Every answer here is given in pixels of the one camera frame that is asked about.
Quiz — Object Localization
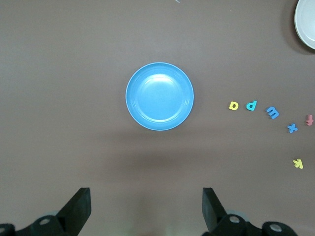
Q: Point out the brown table mat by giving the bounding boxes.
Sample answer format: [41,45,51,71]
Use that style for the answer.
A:
[0,0,315,236]

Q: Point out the beige plate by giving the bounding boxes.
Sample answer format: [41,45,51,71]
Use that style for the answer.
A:
[294,0,315,50]

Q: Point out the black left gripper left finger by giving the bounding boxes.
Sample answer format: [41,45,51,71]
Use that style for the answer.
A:
[0,187,92,236]

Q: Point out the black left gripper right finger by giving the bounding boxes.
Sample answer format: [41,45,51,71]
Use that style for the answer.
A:
[202,187,298,236]

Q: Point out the blue foam letter m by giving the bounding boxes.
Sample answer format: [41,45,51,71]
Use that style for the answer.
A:
[265,106,280,120]

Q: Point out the blue plate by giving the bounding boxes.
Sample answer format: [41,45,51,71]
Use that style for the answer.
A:
[125,62,194,131]

